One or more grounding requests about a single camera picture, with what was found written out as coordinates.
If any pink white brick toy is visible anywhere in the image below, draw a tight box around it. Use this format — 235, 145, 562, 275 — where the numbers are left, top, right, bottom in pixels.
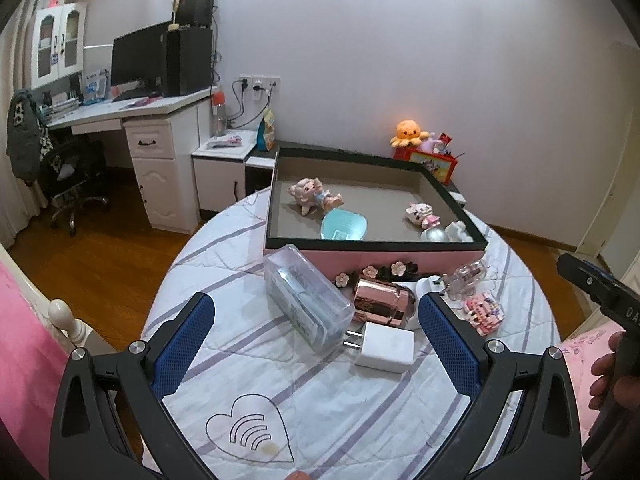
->
463, 292, 504, 337

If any white charger plug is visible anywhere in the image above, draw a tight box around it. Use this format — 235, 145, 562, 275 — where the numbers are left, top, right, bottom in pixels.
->
343, 322, 414, 374

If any black flower hair clip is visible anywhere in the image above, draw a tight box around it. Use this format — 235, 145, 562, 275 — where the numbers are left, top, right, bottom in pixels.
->
333, 260, 420, 288

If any rose gold metal cup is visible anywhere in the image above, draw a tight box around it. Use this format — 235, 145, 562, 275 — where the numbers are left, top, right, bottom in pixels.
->
352, 276, 416, 328

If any clear plastic box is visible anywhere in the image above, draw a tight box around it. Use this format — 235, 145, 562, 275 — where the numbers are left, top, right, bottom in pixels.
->
262, 244, 355, 352

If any white round plug adapter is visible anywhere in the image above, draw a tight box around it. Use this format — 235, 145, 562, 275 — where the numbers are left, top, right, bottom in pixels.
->
405, 275, 445, 330

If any pink bedding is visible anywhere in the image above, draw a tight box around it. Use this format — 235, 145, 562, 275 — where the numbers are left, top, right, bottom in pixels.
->
1, 254, 73, 479

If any white bedpost knob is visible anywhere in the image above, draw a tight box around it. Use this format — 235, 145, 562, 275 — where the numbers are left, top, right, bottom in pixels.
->
48, 299, 93, 347

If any white small figurine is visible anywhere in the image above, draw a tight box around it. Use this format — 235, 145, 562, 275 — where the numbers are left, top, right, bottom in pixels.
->
445, 220, 474, 243

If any silver ball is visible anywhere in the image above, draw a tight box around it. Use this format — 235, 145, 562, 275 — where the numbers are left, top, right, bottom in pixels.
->
421, 226, 450, 243

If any pink kitty brick figure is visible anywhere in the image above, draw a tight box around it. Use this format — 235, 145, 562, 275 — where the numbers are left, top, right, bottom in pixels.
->
405, 203, 440, 231

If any red toy storage box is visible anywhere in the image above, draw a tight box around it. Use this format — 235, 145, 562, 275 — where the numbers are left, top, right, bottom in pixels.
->
393, 146, 458, 185

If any orange octopus plush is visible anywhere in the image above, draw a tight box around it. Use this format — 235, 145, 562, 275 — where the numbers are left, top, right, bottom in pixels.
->
390, 119, 430, 148

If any black office chair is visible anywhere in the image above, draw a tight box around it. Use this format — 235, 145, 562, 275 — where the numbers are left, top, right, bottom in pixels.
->
38, 136, 110, 237

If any pink black-rimmed storage box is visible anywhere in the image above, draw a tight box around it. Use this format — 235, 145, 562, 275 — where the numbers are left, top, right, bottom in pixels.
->
264, 146, 488, 278

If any teal oval case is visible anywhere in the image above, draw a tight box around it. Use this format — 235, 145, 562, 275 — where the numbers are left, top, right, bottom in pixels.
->
320, 208, 368, 240

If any low tv cabinet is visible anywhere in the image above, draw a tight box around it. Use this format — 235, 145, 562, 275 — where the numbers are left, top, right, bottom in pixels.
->
191, 129, 467, 214

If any white desk with drawers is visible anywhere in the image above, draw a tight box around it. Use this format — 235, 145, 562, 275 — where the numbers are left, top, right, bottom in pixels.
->
49, 88, 212, 234

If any dark jacket on chair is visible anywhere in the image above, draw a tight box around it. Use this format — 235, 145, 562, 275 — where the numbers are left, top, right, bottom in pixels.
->
6, 89, 53, 186

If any snack bag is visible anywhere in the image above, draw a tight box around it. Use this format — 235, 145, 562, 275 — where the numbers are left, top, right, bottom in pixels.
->
256, 107, 276, 152

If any orange-capped water bottle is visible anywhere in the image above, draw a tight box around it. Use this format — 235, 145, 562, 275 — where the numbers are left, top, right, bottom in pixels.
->
210, 90, 227, 136

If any black computer monitor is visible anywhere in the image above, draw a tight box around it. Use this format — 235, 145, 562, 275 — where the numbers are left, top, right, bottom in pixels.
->
111, 22, 169, 101

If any black computer tower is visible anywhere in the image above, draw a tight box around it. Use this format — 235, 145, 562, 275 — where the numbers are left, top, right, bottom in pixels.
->
160, 27, 213, 96

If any black speaker box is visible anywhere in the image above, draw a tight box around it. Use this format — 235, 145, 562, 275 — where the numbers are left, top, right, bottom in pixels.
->
172, 0, 214, 28

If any wall power socket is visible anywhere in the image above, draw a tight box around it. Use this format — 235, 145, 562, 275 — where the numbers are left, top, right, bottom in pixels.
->
240, 75, 281, 101

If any white wall cabinet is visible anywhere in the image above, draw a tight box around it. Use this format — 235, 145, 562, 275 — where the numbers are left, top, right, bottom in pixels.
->
30, 3, 87, 89

